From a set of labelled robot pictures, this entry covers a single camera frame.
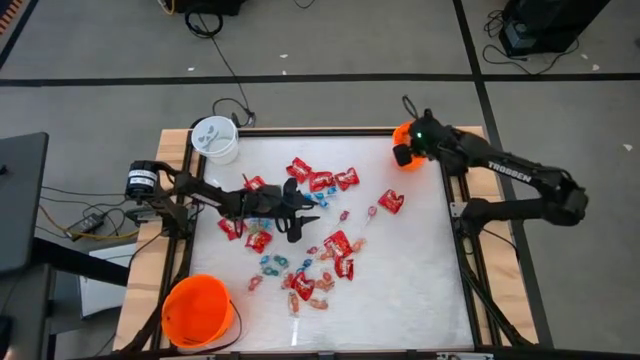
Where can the teal gummy clear wrapper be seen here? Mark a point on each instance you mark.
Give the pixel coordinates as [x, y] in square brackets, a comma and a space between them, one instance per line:
[281, 260]
[270, 271]

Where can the orange jack-o-lantern bucket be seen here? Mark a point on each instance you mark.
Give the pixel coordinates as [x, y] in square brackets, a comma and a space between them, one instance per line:
[398, 135]

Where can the pink lollipop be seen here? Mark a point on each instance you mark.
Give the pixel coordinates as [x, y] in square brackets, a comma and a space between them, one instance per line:
[312, 250]
[372, 211]

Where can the blue lollipop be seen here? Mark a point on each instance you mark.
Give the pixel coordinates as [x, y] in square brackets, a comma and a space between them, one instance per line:
[306, 263]
[267, 223]
[256, 224]
[323, 203]
[265, 260]
[320, 196]
[331, 190]
[310, 196]

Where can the red Skittles pack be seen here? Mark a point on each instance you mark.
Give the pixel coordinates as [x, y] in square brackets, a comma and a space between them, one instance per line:
[391, 201]
[227, 230]
[299, 170]
[255, 183]
[303, 286]
[346, 178]
[344, 268]
[320, 181]
[259, 241]
[338, 244]

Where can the grey flat panel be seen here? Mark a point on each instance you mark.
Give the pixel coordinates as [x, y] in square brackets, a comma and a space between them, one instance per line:
[20, 200]

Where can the white skull bucket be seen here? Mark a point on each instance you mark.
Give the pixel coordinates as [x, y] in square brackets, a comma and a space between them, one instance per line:
[215, 137]

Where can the black floor equipment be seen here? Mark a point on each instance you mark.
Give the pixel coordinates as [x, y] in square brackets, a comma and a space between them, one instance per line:
[210, 5]

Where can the orange black striped strip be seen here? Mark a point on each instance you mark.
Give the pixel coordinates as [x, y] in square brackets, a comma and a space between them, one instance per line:
[9, 15]

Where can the white box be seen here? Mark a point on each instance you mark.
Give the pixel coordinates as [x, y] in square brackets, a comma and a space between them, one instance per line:
[105, 295]

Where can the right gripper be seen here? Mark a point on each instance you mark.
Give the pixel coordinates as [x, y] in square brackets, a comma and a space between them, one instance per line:
[427, 135]

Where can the black device with light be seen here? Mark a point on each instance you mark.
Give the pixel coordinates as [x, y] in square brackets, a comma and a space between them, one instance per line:
[7, 345]

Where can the black equipment case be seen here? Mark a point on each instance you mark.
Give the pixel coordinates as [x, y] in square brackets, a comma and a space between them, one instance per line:
[550, 25]

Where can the grey cabinet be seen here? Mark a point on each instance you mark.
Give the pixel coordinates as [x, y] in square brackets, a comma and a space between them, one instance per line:
[30, 310]

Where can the light wooden side board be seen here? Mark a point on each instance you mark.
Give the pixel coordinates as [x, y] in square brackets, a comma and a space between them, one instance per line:
[147, 270]
[517, 295]

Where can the black stand beam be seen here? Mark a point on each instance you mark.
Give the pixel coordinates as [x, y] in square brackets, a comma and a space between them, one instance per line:
[75, 260]

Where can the red lollipop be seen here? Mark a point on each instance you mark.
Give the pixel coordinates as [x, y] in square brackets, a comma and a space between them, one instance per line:
[344, 215]

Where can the black power adapter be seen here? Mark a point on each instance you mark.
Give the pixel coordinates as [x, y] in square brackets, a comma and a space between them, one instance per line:
[87, 223]

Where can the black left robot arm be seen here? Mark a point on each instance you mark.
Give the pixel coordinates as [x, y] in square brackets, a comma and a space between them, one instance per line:
[200, 187]

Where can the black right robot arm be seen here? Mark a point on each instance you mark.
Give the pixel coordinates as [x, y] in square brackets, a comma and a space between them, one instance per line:
[515, 172]

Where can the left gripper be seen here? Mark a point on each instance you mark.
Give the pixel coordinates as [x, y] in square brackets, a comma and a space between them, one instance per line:
[260, 205]

